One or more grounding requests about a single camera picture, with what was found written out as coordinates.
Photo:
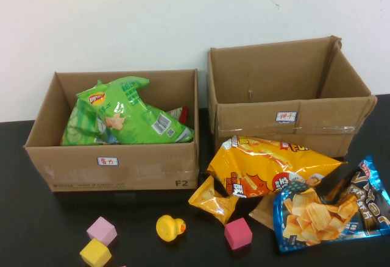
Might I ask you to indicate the red and white snack bag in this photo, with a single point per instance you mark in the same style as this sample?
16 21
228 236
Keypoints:
178 114

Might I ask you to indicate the large orange snack stick bag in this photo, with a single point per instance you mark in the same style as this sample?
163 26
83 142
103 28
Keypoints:
259 163

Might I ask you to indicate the large green Lays chips bag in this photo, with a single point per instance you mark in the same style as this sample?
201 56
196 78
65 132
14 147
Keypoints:
137 117

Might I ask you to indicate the cardboard box with biscuit label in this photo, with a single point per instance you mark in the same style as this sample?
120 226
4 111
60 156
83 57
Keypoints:
259 120

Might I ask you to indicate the cardboard box with chips label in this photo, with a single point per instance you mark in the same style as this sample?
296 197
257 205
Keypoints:
137 169

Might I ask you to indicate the yellow cheese cracker packet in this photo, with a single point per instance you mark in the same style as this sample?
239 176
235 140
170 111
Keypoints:
210 201

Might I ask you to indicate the yellow rubber duck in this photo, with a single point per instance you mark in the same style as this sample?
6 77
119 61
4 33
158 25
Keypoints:
167 229

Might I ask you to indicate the brown paper packet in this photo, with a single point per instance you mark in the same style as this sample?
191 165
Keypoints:
262 213

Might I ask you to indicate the green cucumber chips bag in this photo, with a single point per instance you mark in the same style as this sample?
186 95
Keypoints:
79 126

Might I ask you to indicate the magenta foam cube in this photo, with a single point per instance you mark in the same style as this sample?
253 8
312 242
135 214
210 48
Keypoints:
237 235

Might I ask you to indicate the pink foam cube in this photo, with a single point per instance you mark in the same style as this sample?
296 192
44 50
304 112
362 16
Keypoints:
100 230

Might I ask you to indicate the blue potato chips bag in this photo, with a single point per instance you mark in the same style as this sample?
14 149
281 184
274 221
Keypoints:
304 218

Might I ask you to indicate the yellow foam cube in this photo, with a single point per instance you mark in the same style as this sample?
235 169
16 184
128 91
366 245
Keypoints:
94 253

